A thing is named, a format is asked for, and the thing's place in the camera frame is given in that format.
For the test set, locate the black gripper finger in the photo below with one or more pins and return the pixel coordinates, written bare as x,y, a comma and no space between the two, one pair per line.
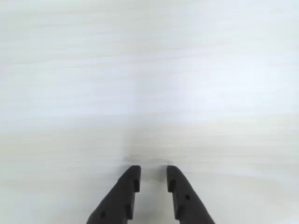
119,198
187,205

